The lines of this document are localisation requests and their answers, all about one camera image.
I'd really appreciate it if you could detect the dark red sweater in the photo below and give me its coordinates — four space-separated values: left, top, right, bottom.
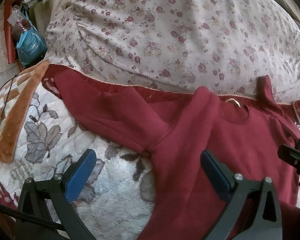
54 69 300 239

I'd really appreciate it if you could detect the red white floral blanket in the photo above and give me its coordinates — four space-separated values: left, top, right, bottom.
0 64 300 239

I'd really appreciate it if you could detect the orange brown patterned blanket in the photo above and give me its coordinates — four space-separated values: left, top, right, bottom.
0 60 50 164

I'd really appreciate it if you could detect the blue plastic bag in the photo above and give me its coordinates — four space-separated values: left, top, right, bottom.
17 11 47 68

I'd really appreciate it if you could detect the floral pink quilt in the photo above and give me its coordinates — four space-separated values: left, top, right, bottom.
46 0 300 102

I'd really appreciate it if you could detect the clear plastic bottle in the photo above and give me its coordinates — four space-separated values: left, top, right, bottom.
7 5 31 40

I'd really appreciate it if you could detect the black cable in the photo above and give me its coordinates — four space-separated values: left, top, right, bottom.
0 73 19 145

